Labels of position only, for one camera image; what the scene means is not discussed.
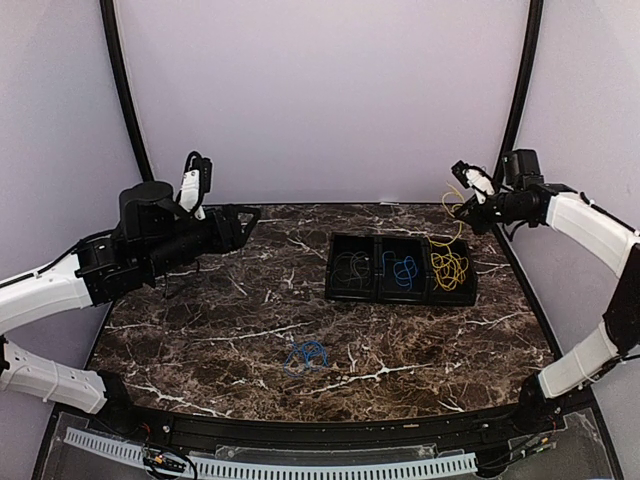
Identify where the right black frame post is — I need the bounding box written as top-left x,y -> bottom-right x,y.
493,0 -> 544,185

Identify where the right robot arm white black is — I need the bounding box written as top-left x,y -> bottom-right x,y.
451,149 -> 639,434

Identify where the black frame post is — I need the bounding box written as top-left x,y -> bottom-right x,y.
493,0 -> 544,185
98,0 -> 154,182

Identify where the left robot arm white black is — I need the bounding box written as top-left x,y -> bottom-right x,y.
1,181 -> 261,436

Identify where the blue cable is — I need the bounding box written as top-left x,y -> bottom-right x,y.
377,249 -> 420,294
283,340 -> 329,377

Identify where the white slotted cable duct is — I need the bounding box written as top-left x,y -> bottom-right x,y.
64,427 -> 478,479

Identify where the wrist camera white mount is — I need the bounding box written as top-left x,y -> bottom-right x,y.
176,151 -> 214,220
451,160 -> 496,204

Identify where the left black frame post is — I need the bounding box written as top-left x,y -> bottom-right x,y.
98,0 -> 154,182

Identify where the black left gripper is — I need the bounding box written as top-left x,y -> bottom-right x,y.
142,202 -> 260,279

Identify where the white thin cable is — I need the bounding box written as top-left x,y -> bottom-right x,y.
347,252 -> 374,286

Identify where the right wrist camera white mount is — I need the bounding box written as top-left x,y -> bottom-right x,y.
451,160 -> 496,204

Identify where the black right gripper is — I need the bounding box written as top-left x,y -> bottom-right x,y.
454,191 -> 530,235

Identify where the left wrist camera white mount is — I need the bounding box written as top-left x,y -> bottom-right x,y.
176,151 -> 214,220

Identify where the black curved front rail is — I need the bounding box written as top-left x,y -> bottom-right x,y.
90,404 -> 565,451

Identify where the black three-compartment tray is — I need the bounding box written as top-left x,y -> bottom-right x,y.
325,233 -> 478,307

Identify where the grey thin cable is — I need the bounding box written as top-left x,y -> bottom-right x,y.
332,252 -> 374,291

